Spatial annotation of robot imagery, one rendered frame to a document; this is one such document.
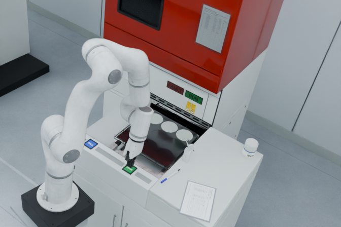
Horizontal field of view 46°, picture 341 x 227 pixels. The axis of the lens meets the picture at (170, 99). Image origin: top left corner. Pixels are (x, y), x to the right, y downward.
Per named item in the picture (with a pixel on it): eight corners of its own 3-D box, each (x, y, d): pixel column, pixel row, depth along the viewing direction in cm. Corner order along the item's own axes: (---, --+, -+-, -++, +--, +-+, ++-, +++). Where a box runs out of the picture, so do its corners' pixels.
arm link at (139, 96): (112, 72, 172) (117, 120, 194) (139, 89, 165) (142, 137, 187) (127, 62, 177) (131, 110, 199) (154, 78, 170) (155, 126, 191)
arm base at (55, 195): (47, 218, 178) (48, 191, 167) (29, 188, 188) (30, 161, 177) (86, 201, 189) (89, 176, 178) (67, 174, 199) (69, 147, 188)
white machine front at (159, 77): (106, 85, 278) (109, 34, 253) (208, 142, 248) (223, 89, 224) (103, 87, 275) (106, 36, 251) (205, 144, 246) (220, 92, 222)
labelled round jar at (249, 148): (244, 148, 227) (248, 136, 221) (256, 154, 224) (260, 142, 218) (239, 155, 222) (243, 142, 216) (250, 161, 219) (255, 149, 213)
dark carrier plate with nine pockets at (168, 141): (152, 109, 253) (152, 109, 252) (199, 135, 240) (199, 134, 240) (116, 137, 228) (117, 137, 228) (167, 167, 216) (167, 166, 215)
